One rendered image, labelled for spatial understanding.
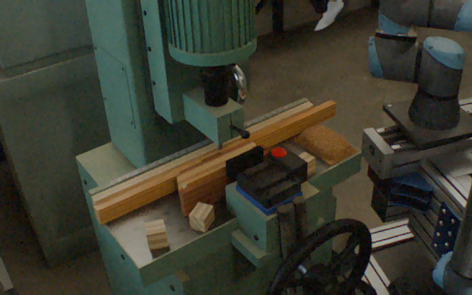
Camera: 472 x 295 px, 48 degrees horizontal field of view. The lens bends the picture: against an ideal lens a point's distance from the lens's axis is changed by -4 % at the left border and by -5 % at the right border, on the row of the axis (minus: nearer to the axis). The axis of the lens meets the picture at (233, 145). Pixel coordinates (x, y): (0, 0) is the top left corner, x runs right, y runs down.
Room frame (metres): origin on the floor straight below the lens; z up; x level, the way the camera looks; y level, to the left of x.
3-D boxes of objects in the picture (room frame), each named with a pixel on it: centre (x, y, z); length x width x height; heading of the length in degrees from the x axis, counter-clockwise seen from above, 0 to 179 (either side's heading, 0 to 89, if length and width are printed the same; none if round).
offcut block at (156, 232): (0.78, 0.16, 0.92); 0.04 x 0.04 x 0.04; 13
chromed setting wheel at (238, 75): (1.20, 0.00, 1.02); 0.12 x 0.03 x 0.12; 34
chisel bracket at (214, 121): (1.04, 0.04, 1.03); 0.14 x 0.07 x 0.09; 34
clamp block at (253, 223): (0.86, -0.07, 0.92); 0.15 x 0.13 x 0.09; 124
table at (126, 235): (0.93, -0.03, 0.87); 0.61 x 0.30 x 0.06; 124
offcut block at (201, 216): (0.83, 0.07, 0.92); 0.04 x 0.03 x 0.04; 154
